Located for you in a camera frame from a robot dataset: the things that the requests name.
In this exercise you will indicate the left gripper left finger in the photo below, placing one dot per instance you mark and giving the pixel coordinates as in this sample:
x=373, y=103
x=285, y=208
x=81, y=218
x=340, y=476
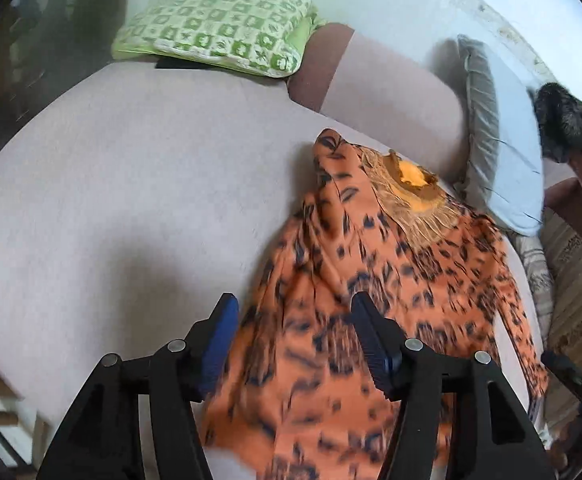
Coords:
x=99, y=437

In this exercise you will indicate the orange black floral blouse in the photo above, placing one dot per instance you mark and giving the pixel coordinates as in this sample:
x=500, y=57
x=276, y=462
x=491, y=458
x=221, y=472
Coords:
x=377, y=254

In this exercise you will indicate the beige striped floral quilt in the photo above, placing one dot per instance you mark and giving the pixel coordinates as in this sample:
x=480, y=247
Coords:
x=548, y=271

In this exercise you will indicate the light blue grey pillow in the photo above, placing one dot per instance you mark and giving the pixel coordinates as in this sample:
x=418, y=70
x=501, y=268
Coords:
x=504, y=172

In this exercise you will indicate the black fur garment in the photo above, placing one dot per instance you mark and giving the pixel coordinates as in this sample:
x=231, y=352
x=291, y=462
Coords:
x=559, y=119

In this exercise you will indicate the pink rolled bolster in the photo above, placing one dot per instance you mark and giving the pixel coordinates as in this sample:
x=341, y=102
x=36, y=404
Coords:
x=377, y=91

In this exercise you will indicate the green patterned pillow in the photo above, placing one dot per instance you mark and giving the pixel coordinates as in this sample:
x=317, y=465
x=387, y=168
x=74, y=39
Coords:
x=256, y=37

